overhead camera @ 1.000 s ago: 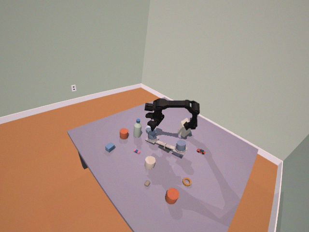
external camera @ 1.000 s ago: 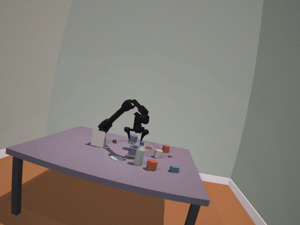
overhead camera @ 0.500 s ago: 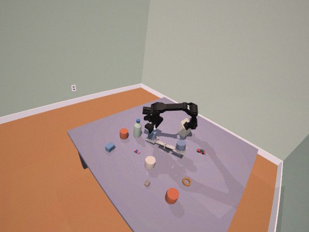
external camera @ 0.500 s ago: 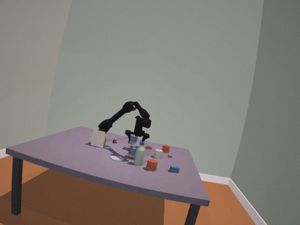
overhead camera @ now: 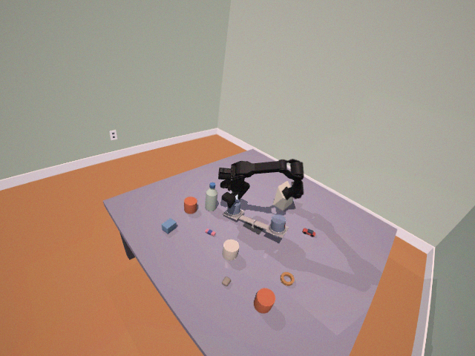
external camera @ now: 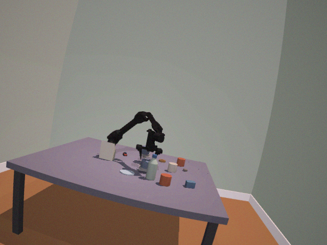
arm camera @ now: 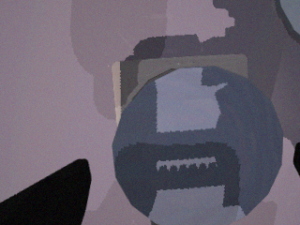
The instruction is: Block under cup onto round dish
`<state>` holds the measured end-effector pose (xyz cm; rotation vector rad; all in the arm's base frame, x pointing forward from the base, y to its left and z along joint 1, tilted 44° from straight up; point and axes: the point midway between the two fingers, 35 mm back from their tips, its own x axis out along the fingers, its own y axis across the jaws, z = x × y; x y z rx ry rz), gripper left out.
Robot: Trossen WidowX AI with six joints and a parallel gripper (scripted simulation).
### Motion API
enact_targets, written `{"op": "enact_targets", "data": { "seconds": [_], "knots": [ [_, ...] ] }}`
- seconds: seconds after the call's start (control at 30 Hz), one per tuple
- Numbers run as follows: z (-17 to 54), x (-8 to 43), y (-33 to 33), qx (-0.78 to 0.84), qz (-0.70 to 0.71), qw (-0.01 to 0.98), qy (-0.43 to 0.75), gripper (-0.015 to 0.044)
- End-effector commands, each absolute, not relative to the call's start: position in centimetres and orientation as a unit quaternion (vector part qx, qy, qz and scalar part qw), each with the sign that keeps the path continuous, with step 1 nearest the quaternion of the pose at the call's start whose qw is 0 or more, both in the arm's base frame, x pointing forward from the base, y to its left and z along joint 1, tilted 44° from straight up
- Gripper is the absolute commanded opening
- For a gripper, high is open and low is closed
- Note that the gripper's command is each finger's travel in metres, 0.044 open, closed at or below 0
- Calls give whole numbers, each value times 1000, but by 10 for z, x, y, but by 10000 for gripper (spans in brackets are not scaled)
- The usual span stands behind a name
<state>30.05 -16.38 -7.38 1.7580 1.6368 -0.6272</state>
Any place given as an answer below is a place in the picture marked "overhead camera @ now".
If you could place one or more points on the small red toy car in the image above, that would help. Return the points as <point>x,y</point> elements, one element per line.
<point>309,232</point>

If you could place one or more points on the beige cylinder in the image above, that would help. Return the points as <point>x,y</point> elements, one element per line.
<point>230,250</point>

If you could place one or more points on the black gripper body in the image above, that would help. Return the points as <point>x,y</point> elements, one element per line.
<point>236,188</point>

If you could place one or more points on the orange ring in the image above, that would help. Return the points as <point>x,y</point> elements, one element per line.
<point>288,275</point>

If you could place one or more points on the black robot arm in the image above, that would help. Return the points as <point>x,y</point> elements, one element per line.
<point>243,169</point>

